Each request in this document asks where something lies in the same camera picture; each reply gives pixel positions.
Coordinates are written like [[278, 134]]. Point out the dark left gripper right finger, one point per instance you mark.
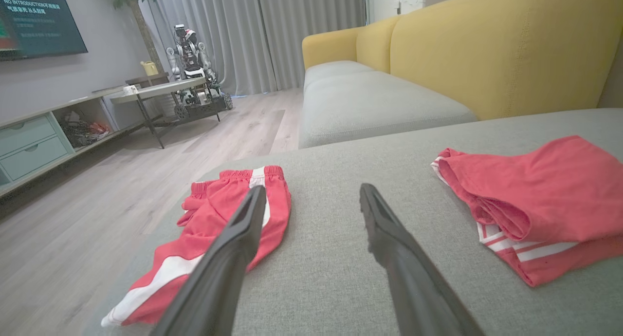
[[413, 297]]

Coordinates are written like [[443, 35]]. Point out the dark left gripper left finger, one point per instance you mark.
[[214, 287]]

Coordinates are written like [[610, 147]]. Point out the red shorts with white stripe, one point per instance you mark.
[[204, 219]]

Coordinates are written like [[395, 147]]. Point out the red Bulls basketball jersey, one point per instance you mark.
[[550, 190]]

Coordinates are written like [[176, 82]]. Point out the large grey sofa ottoman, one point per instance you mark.
[[331, 180]]

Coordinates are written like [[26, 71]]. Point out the grey sofa seat cushion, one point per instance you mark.
[[333, 70], [370, 107]]

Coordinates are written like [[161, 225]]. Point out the grey top side table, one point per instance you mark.
[[155, 89]]

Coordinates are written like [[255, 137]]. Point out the small white box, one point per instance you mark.
[[130, 89]]

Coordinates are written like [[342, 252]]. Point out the yellow watering can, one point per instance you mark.
[[150, 69]]

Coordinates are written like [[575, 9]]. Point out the white wheeled humanoid robot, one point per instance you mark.
[[192, 58]]

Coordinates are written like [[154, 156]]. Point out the long low television cabinet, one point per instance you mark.
[[29, 146]]

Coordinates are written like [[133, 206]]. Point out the narrow yellow sofa back cushion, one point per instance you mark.
[[377, 44]]

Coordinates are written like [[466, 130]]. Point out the grey window curtain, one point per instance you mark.
[[272, 34]]

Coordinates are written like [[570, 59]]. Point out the wide yellow sofa back cushion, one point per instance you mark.
[[501, 48]]

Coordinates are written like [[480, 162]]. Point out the yellow sofa armrest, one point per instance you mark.
[[328, 46]]

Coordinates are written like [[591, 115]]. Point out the indoor potted tree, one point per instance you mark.
[[143, 29]]

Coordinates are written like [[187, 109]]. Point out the taupe cushion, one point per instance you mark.
[[614, 73]]

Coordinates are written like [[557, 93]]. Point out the wall mounted television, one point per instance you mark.
[[39, 19]]

